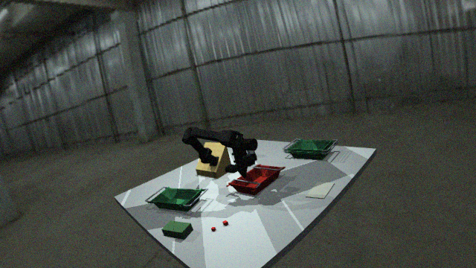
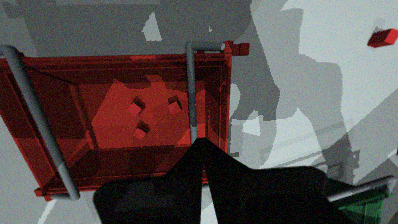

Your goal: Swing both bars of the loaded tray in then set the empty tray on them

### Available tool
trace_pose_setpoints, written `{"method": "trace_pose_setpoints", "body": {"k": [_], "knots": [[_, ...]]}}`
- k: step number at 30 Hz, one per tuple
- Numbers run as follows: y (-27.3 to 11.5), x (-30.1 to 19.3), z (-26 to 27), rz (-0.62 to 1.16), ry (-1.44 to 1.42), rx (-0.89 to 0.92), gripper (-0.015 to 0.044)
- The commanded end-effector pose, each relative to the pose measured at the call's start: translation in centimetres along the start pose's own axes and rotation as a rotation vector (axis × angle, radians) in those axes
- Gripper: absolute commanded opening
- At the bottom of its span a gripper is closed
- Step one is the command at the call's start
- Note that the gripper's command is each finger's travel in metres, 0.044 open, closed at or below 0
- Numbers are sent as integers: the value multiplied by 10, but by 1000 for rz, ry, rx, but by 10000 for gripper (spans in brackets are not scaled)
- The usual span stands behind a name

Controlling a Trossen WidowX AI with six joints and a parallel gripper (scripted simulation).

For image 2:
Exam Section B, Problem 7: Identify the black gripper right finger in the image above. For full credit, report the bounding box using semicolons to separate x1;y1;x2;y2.
201;137;328;224

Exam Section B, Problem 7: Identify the red plastic tray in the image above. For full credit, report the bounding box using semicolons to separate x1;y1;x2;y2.
0;41;250;202

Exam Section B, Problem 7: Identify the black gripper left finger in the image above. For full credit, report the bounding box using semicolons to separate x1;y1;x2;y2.
92;138;203;224

